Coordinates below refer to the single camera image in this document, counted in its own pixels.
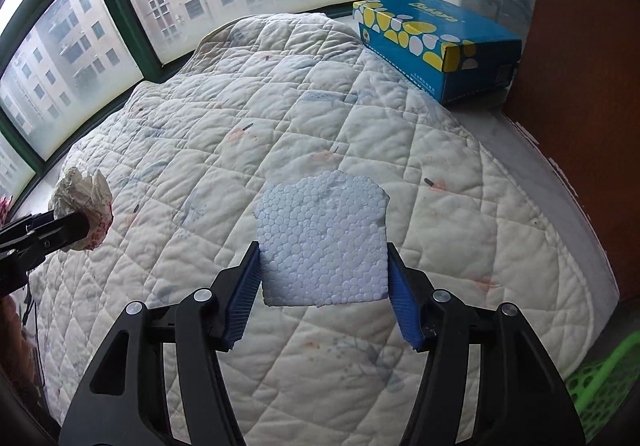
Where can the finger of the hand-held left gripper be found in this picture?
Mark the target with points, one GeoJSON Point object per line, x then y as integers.
{"type": "Point", "coordinates": [35, 253]}
{"type": "Point", "coordinates": [55, 223]}

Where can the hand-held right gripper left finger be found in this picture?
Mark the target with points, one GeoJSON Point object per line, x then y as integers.
{"type": "Point", "coordinates": [245, 298]}

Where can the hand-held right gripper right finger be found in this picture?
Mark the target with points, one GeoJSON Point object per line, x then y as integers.
{"type": "Point", "coordinates": [402, 306]}

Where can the white paper ball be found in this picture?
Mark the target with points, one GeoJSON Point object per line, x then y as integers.
{"type": "Point", "coordinates": [82, 191]}

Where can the white styrofoam piece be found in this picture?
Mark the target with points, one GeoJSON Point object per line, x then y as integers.
{"type": "Point", "coordinates": [320, 236]}

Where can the green plastic basket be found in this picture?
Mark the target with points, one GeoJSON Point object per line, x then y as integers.
{"type": "Point", "coordinates": [610, 386]}

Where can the white quilted blanket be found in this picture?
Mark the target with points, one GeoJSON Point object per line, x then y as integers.
{"type": "Point", "coordinates": [200, 151]}

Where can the blue spotted cardboard box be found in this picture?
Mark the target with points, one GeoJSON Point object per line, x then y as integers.
{"type": "Point", "coordinates": [410, 41]}

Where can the brown wooden cabinet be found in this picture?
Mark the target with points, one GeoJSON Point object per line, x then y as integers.
{"type": "Point", "coordinates": [585, 76]}

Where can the green window frame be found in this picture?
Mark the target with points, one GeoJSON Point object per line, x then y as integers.
{"type": "Point", "coordinates": [125, 11]}

